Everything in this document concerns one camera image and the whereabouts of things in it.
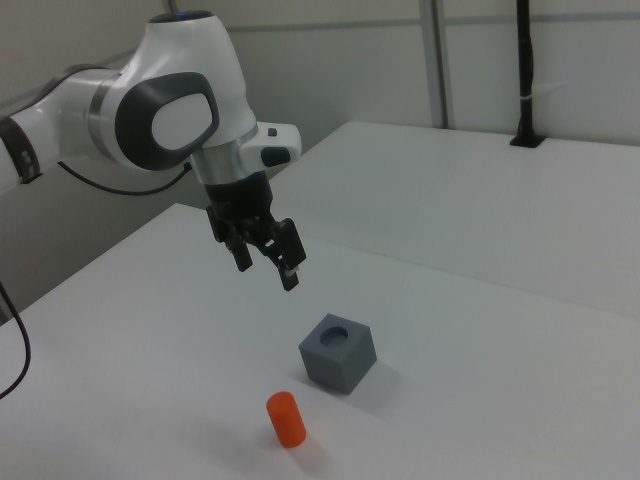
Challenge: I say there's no grey metal partition post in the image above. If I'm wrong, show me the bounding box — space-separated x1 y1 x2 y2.
418 0 455 129

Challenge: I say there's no black pole with base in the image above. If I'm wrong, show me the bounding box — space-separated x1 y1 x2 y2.
509 0 547 149

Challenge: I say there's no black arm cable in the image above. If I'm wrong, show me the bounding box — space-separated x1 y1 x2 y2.
56 158 195 197

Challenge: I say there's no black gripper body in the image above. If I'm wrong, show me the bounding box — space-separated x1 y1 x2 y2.
203 171 280 243

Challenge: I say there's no thin black cable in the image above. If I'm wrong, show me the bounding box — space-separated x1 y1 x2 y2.
0 279 32 401

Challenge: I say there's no orange cylinder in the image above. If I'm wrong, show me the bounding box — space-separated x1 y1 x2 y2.
265 390 308 450

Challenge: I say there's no grey block with hole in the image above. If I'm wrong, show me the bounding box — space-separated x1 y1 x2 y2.
298 312 378 396

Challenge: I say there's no white side table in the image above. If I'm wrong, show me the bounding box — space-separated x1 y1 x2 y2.
267 119 640 321

